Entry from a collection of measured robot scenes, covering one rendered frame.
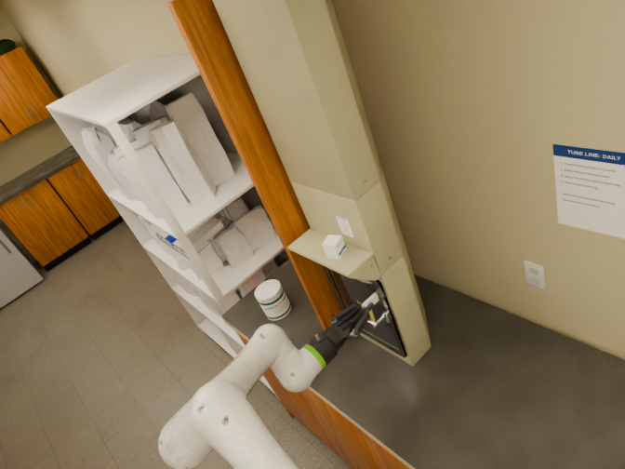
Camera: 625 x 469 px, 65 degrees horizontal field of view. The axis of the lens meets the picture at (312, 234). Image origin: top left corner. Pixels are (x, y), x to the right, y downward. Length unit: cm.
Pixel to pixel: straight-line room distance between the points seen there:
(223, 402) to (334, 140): 71
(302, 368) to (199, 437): 50
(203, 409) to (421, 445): 89
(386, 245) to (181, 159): 128
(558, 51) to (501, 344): 104
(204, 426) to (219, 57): 101
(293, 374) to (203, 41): 100
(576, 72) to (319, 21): 63
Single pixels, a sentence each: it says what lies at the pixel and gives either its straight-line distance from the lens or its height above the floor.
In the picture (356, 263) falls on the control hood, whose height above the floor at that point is 151.
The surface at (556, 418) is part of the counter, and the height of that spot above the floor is 94.
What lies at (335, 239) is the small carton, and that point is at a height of 157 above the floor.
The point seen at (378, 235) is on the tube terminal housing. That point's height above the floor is 155.
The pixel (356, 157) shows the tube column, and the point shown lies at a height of 183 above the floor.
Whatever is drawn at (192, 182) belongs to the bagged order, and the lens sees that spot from 257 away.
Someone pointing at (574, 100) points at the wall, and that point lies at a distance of 142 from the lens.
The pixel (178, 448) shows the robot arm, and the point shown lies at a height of 161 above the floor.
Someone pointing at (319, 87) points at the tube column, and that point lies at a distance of 129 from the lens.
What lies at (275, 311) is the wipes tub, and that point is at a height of 100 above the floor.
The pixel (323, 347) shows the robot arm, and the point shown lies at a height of 134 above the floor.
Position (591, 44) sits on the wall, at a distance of 134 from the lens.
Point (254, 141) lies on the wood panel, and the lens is 162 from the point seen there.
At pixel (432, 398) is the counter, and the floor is 94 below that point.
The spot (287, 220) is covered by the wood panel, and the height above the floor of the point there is 156.
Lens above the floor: 246
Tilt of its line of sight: 33 degrees down
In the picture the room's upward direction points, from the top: 23 degrees counter-clockwise
